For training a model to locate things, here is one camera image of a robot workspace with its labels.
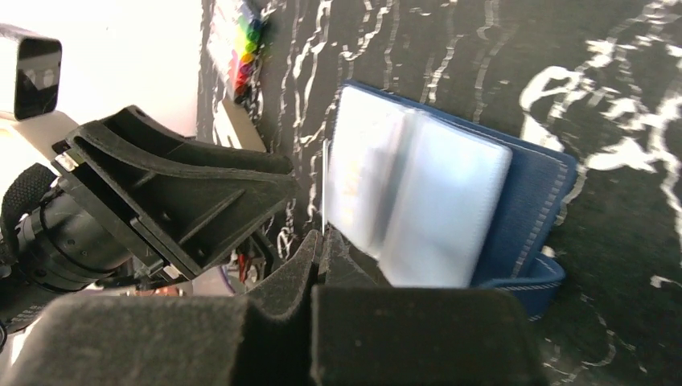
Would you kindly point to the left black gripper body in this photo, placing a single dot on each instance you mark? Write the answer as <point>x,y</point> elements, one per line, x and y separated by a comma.
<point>96,228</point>

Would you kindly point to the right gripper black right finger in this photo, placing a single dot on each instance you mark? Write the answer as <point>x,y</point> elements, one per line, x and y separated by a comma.
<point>366,334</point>

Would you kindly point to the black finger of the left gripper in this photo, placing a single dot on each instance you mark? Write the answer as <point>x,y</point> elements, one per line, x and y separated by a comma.
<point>142,131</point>
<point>201,212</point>

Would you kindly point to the colourful marker pen set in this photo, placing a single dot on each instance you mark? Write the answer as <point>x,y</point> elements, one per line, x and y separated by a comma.
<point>234,42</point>

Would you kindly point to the navy blue card holder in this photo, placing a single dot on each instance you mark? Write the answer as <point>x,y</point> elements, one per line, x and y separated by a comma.
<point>441,202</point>

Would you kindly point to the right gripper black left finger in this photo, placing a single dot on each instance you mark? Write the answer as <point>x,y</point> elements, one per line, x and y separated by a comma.
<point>263,337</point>

